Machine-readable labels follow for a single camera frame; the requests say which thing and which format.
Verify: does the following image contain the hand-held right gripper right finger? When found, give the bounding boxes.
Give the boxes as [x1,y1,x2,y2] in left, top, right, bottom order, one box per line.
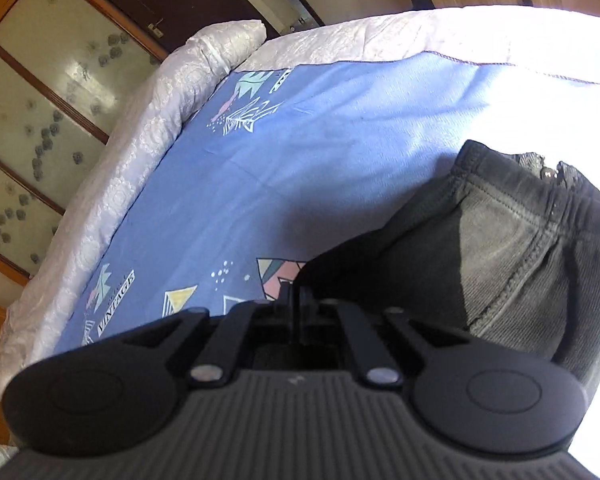
[300,285,473,389]

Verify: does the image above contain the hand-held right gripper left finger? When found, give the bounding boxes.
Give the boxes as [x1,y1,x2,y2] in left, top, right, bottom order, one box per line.
[120,282,297,387]

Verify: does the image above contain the black pants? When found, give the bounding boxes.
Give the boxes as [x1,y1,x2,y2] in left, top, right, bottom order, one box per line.
[295,140,600,403]

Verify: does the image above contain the blue printed bed sheet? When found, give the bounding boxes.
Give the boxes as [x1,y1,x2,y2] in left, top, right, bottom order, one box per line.
[55,52,600,356]

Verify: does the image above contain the white quilt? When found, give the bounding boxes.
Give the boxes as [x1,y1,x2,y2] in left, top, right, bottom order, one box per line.
[0,5,600,401]

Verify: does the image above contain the frosted glass sliding door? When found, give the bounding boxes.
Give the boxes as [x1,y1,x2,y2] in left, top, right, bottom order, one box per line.
[0,0,181,286]

